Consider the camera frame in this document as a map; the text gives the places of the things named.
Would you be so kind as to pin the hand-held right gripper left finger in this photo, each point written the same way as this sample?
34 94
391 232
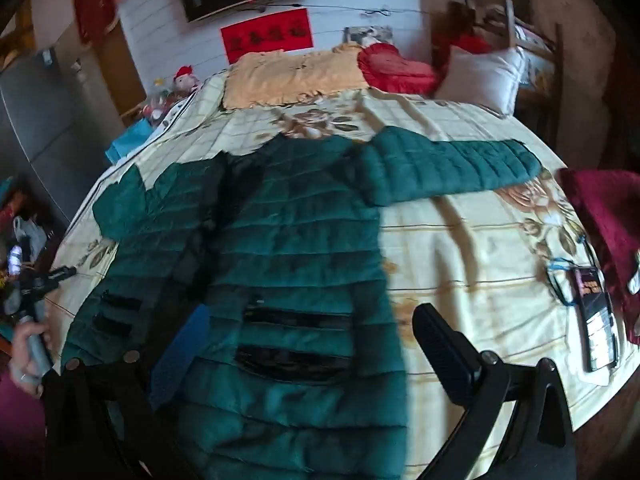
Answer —
184 352

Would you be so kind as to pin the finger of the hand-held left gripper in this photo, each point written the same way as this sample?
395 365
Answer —
55 276

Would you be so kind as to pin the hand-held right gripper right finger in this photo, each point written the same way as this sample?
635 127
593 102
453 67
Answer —
442 342

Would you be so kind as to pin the green puffer jacket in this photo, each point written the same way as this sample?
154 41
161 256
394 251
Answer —
300 240

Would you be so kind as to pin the person's left hand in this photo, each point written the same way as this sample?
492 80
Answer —
22 355

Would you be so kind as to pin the white plastic bag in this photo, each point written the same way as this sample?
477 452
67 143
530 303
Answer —
29 237

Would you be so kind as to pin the floral cream bed quilt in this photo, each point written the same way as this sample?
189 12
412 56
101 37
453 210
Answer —
475 260

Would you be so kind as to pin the person's magenta clothing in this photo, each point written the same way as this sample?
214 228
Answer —
20 435

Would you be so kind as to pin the grey refrigerator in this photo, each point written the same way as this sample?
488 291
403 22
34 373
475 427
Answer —
40 125

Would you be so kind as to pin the blue paper bag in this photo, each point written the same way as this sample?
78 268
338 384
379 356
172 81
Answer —
130 140

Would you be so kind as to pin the black smartphone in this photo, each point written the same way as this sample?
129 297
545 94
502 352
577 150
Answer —
597 325

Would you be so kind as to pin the maroon cloth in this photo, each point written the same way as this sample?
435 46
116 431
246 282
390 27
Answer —
605 220

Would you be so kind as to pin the plastic bottle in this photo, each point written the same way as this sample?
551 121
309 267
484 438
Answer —
161 97

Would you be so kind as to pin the wooden door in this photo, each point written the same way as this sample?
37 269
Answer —
120 75

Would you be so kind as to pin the plush toy with red hat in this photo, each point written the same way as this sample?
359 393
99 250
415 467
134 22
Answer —
185 80

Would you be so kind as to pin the white pillow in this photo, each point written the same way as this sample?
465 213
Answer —
480 80

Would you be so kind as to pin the red heart-shaped pillow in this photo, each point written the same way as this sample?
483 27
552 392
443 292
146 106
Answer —
395 70

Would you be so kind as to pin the yellow fringed blanket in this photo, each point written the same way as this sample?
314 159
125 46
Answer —
290 77

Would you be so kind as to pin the wooden chair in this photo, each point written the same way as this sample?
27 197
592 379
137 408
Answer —
542 60

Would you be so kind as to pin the red bag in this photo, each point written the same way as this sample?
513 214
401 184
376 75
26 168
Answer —
462 42

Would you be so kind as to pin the framed photo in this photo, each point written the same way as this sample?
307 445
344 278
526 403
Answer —
367 35

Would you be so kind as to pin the red hanging wall decoration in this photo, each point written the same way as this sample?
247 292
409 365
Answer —
92 0

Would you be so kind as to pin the red wall poster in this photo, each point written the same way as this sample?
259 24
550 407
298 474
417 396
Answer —
265 35

